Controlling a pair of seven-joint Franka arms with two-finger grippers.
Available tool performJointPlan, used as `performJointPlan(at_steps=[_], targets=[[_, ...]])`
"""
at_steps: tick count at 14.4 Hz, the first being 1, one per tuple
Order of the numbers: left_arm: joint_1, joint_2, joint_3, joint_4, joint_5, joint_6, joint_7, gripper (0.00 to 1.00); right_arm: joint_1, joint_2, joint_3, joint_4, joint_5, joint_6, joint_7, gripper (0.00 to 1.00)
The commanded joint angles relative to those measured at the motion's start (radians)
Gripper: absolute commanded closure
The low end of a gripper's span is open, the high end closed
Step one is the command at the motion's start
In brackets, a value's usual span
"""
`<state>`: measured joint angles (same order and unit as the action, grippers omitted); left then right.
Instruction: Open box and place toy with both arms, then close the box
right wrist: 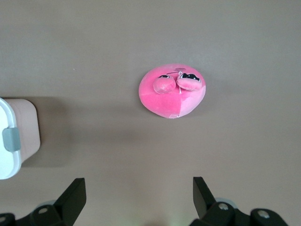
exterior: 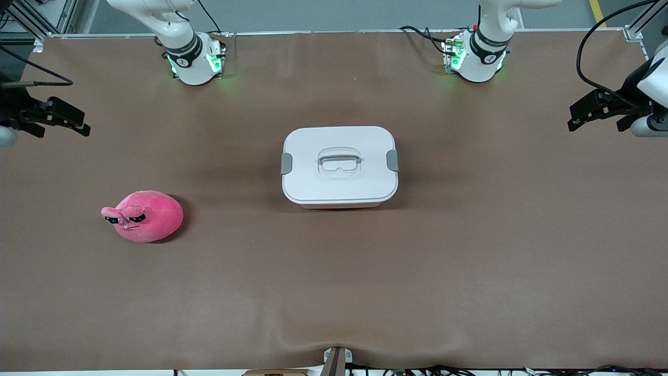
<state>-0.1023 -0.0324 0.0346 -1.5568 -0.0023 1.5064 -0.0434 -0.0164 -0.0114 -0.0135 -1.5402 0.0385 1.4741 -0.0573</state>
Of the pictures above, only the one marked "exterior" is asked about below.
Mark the pink plastic box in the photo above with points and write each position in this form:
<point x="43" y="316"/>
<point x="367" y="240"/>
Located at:
<point x="339" y="207"/>

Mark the brown table mat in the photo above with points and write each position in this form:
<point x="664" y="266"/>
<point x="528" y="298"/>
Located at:
<point x="209" y="287"/>

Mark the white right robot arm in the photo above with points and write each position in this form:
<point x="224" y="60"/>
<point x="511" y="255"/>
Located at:
<point x="190" y="57"/>

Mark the silver table edge rail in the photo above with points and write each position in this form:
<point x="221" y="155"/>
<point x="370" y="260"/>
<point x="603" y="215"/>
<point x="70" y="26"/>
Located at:
<point x="339" y="32"/>

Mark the pink plush toy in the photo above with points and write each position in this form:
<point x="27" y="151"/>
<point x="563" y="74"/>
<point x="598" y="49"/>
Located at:
<point x="151" y="219"/>

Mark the white box lid grey latches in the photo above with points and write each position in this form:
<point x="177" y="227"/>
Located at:
<point x="313" y="183"/>

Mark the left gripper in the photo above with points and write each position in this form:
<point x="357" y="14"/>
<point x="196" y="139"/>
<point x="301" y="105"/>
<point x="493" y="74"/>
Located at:
<point x="630" y="95"/>

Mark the aluminium frame struts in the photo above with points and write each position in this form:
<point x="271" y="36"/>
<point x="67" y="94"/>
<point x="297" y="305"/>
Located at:
<point x="644" y="16"/>
<point x="65" y="15"/>

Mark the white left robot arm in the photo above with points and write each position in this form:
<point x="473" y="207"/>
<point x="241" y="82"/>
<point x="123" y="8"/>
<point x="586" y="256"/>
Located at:
<point x="482" y="52"/>

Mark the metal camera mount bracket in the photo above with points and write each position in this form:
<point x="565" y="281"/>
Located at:
<point x="336" y="363"/>

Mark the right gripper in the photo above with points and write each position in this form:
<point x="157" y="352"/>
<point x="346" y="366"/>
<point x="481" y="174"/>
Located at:
<point x="14" y="108"/>

